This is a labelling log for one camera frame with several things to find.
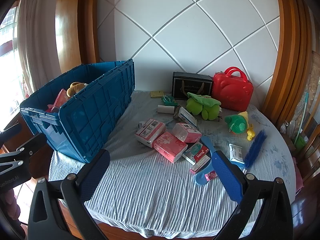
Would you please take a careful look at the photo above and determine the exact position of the teal stick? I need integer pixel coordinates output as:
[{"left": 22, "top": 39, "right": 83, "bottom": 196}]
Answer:
[{"left": 294, "top": 92, "right": 309, "bottom": 144}]

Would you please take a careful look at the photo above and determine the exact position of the wooden wall frame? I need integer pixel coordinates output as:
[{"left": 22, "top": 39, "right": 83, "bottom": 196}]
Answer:
[
  {"left": 260, "top": 0, "right": 320, "bottom": 128},
  {"left": 55, "top": 0, "right": 100, "bottom": 77}
]

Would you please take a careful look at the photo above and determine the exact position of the pink floral tissue pack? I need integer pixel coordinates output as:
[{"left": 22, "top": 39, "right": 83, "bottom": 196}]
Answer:
[{"left": 152, "top": 132, "right": 188, "bottom": 163}]

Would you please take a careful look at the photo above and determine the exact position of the black gift box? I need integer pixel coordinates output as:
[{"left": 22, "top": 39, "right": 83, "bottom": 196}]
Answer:
[{"left": 172, "top": 71, "right": 213, "bottom": 100}]

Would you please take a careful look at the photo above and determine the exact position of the green plastic clip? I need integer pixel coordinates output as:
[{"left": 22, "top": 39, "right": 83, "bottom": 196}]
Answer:
[{"left": 161, "top": 94, "right": 178, "bottom": 106}]

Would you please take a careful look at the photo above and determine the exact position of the blue brush forked handle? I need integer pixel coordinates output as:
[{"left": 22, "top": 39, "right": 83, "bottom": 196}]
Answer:
[{"left": 194, "top": 129, "right": 268, "bottom": 187}]

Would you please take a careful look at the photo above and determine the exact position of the green red toothpaste box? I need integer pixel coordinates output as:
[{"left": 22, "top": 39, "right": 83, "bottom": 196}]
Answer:
[{"left": 182, "top": 142, "right": 210, "bottom": 165}]

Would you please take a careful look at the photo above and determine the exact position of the brown plush toy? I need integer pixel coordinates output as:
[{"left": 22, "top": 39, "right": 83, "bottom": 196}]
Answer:
[{"left": 66, "top": 82, "right": 88, "bottom": 97}]

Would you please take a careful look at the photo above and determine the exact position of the white paper roll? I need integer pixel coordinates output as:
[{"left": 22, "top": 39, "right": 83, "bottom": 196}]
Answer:
[{"left": 157, "top": 104, "right": 175, "bottom": 115}]

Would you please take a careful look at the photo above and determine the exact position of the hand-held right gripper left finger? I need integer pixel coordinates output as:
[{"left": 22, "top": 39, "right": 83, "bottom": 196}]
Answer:
[{"left": 28, "top": 149, "right": 110, "bottom": 240}]

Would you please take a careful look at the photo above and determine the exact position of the blue plastic crate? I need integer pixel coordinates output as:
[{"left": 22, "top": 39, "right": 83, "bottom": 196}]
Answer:
[{"left": 19, "top": 59, "right": 135, "bottom": 164}]

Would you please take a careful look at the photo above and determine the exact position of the white blue medicine box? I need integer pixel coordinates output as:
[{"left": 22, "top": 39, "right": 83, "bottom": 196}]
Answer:
[{"left": 178, "top": 107, "right": 197, "bottom": 127}]

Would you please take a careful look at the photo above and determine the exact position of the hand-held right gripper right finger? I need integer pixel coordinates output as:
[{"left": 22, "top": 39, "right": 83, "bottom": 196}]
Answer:
[{"left": 211, "top": 151, "right": 293, "bottom": 240}]

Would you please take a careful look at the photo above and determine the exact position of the window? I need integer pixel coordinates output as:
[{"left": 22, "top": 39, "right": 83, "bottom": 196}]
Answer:
[{"left": 0, "top": 5, "right": 22, "bottom": 117}]

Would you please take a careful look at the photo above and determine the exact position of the white pink tissue pack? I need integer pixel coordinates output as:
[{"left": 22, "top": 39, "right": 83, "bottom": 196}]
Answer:
[{"left": 135, "top": 118, "right": 166, "bottom": 147}]

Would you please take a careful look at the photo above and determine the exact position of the green frog plush toy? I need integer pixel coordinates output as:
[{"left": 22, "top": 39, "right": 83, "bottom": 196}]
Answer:
[{"left": 186, "top": 92, "right": 223, "bottom": 120}]

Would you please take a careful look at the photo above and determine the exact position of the white ointment box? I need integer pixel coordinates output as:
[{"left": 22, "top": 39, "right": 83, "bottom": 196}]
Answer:
[{"left": 189, "top": 154, "right": 211, "bottom": 175}]

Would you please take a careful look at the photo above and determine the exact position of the beige curtain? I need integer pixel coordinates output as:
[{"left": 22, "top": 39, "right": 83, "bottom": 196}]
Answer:
[{"left": 16, "top": 0, "right": 66, "bottom": 98}]

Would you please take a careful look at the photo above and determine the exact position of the green yellow plush toy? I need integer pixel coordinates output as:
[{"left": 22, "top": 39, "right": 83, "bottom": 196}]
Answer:
[{"left": 224, "top": 111, "right": 255, "bottom": 140}]

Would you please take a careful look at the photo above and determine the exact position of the white plastic packet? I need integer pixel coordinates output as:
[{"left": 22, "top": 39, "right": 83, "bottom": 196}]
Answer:
[{"left": 229, "top": 143, "right": 244, "bottom": 164}]

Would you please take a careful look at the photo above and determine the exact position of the clear pink tissue pack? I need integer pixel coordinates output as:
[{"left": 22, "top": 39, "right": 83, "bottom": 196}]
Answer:
[{"left": 172, "top": 122, "right": 202, "bottom": 143}]

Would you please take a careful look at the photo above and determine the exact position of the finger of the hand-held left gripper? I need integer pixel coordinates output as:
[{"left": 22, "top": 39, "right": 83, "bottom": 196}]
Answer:
[
  {"left": 0, "top": 133, "right": 48, "bottom": 178},
  {"left": 0, "top": 124, "right": 23, "bottom": 144}
]

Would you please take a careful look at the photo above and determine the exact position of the wooden chair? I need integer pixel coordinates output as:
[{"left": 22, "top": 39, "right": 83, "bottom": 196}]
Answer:
[{"left": 277, "top": 102, "right": 320, "bottom": 188}]

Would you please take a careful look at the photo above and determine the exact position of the red bear suitcase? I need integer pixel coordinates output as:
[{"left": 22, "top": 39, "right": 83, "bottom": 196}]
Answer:
[{"left": 211, "top": 66, "right": 254, "bottom": 112}]

